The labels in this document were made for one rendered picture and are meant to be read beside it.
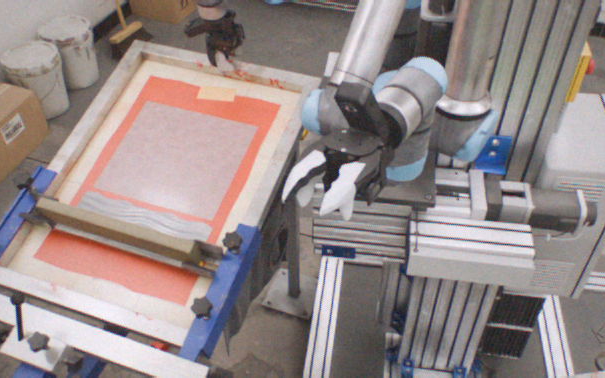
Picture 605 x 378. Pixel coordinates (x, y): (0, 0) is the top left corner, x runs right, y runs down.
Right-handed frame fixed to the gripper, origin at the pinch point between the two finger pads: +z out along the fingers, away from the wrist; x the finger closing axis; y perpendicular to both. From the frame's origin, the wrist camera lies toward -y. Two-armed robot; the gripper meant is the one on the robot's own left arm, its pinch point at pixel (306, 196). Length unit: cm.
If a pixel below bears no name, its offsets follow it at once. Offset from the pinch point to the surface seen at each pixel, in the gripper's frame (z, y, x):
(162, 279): -13, 54, 55
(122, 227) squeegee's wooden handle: -13, 41, 63
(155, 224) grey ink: -23, 49, 64
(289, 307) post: -85, 157, 83
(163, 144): -42, 41, 77
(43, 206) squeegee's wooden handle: -8, 38, 83
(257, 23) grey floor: -288, 137, 244
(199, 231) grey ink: -26, 50, 53
